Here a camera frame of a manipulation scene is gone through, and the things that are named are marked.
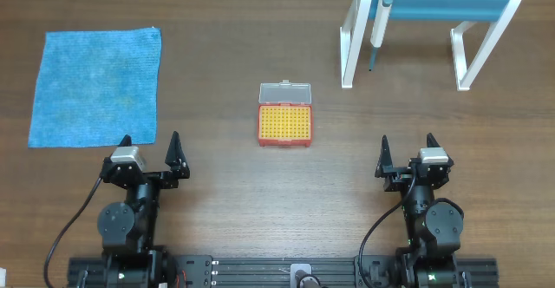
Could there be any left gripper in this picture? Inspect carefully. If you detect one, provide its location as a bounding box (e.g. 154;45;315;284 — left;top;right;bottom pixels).
101;130;192;190

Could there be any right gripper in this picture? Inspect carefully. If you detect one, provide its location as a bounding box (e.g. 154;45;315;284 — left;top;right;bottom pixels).
374;132;455;193

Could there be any white pipette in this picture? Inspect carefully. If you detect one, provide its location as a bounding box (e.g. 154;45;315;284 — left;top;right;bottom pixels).
368;0;397;73

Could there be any blue cloth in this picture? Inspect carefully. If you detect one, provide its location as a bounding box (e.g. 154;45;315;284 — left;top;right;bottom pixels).
27;27;163;149

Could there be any red and yellow tip box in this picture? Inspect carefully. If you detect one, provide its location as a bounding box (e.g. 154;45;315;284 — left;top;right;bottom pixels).
257;79;314;148

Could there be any white and blue stand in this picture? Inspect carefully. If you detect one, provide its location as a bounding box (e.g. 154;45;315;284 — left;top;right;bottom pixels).
339;0;526;92

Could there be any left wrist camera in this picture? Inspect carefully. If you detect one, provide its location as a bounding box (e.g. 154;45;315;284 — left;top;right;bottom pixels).
109;145;147;172

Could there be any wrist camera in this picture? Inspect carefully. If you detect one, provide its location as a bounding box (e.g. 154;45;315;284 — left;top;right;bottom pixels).
417;147;450;166
109;145;147;172

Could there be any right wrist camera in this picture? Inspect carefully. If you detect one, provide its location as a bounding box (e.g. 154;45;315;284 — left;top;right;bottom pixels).
417;147;450;166

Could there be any mounting rail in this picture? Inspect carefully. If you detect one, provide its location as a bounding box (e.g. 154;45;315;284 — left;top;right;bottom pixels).
67;255;500;288

